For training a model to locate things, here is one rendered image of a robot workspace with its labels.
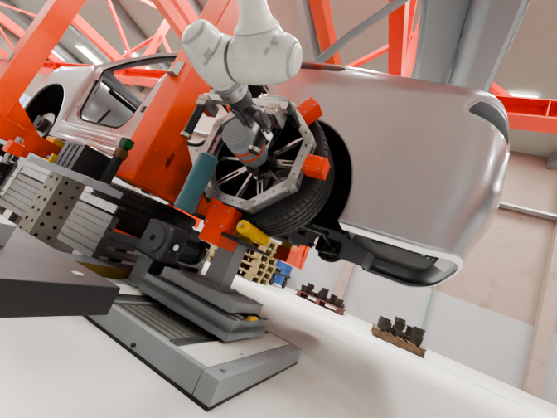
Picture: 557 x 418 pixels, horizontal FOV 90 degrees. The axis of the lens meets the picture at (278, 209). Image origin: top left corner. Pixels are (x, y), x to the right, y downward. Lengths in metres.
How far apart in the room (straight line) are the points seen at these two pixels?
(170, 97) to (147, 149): 0.29
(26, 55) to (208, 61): 2.65
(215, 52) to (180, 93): 0.82
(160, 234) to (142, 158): 0.36
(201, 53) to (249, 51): 0.13
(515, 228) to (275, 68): 10.10
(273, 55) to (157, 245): 1.01
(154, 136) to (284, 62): 0.94
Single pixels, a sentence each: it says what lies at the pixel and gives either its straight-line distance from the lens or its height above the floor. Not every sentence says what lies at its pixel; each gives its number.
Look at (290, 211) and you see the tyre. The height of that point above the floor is 0.65.
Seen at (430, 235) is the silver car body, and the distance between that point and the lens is 1.43.
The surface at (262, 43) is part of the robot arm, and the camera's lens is 0.69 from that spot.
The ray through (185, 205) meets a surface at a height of 0.50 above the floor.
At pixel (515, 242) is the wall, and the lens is 10.42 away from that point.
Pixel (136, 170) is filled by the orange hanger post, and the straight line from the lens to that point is 1.46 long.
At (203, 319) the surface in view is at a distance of 1.21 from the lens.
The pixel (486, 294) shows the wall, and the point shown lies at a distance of 9.92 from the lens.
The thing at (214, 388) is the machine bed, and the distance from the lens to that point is 0.90.
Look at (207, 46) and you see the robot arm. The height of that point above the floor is 0.81.
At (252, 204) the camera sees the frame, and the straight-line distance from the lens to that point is 1.17.
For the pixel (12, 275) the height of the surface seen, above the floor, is 0.30.
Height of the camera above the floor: 0.40
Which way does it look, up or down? 11 degrees up
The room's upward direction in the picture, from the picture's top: 23 degrees clockwise
